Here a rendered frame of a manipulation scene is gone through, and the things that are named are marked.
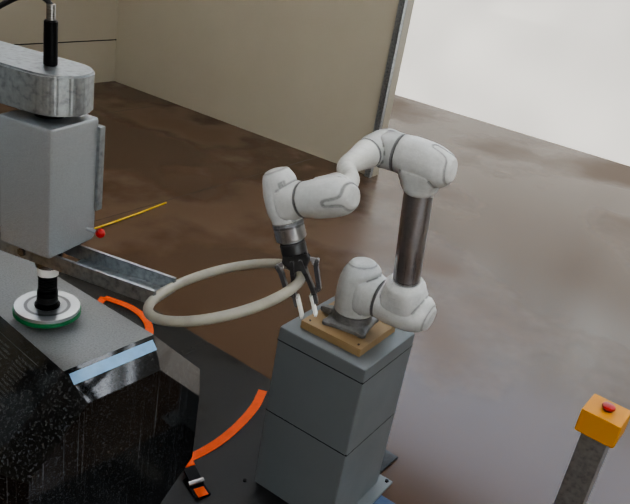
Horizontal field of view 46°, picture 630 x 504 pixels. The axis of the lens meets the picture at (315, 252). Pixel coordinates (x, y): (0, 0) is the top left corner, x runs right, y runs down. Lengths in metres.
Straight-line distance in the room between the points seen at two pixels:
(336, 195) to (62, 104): 0.85
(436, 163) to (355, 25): 4.96
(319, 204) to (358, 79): 5.37
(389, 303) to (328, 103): 4.93
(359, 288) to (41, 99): 1.29
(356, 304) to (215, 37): 5.84
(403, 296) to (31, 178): 1.30
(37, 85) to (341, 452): 1.72
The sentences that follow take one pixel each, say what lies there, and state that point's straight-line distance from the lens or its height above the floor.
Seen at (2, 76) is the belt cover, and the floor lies 1.70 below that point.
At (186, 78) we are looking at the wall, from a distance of 8.68.
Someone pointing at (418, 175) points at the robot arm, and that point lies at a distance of 2.43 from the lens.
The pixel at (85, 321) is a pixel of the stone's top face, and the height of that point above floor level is 0.87.
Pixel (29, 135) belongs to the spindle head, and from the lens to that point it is 2.34.
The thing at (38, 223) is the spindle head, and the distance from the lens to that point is 2.42.
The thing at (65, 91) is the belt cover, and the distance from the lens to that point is 2.28.
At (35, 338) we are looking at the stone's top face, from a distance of 2.62.
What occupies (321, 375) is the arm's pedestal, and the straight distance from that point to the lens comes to 2.88.
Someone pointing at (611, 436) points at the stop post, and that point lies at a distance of 2.40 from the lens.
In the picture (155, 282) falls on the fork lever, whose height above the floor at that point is 1.13.
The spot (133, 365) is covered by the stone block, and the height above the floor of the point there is 0.82.
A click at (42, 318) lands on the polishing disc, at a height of 0.93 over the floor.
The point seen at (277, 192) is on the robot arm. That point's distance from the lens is 2.04.
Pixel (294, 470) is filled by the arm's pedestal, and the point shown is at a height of 0.19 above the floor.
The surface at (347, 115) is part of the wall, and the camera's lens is 7.40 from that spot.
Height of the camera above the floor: 2.28
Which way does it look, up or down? 25 degrees down
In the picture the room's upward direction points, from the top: 10 degrees clockwise
